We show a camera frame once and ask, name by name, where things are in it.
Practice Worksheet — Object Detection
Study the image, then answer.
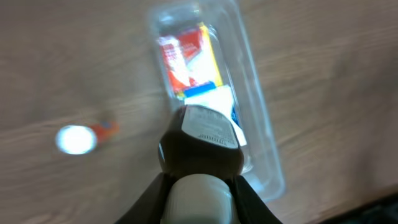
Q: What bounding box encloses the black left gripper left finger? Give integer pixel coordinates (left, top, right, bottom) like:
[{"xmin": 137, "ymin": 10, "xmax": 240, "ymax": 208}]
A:
[{"xmin": 115, "ymin": 172, "xmax": 174, "ymax": 224}]

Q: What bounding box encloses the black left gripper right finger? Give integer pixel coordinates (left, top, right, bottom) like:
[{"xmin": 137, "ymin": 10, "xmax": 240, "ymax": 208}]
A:
[{"xmin": 228, "ymin": 175, "xmax": 282, "ymax": 224}]

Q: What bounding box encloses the dark syrup bottle white cap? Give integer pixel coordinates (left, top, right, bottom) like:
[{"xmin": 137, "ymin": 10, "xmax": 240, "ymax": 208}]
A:
[{"xmin": 159, "ymin": 105, "xmax": 244, "ymax": 224}]

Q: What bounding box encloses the orange tablet tube white cap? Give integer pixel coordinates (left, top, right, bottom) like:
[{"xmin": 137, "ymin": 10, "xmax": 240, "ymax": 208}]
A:
[{"xmin": 55, "ymin": 121, "xmax": 119, "ymax": 155}]

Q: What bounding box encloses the white blue medicine box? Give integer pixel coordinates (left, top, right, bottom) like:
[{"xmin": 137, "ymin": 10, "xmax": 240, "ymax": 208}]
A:
[{"xmin": 183, "ymin": 85, "xmax": 247, "ymax": 146}]

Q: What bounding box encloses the blue yellow VapoDrops box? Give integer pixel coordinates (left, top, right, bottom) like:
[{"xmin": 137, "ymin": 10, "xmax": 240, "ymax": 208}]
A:
[{"xmin": 175, "ymin": 22, "xmax": 223, "ymax": 98}]

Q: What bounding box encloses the red white medicine box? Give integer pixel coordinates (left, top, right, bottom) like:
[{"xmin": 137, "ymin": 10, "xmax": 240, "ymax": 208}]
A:
[{"xmin": 157, "ymin": 26, "xmax": 218, "ymax": 94}]

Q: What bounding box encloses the clear plastic container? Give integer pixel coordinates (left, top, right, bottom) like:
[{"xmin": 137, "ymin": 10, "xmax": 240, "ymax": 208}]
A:
[{"xmin": 149, "ymin": 0, "xmax": 285, "ymax": 202}]

